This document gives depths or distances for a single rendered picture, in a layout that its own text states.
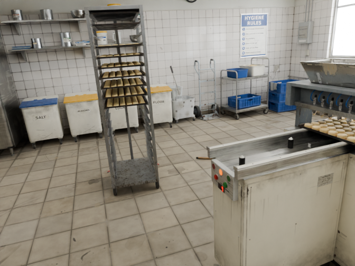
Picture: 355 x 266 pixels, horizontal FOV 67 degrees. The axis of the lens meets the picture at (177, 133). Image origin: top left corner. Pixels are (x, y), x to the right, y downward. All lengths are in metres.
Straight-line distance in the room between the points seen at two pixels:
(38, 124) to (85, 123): 0.71
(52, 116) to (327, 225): 4.07
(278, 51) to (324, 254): 5.22
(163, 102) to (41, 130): 2.07
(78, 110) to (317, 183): 3.84
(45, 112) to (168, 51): 2.50
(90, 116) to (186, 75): 2.13
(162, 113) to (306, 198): 3.61
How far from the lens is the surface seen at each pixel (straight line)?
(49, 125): 4.81
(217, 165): 1.48
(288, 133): 1.84
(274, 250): 1.73
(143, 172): 3.02
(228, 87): 6.06
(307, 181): 1.62
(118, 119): 4.78
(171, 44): 5.50
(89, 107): 4.70
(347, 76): 1.80
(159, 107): 4.85
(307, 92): 2.03
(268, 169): 1.42
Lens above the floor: 1.47
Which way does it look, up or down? 18 degrees down
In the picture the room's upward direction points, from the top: 4 degrees counter-clockwise
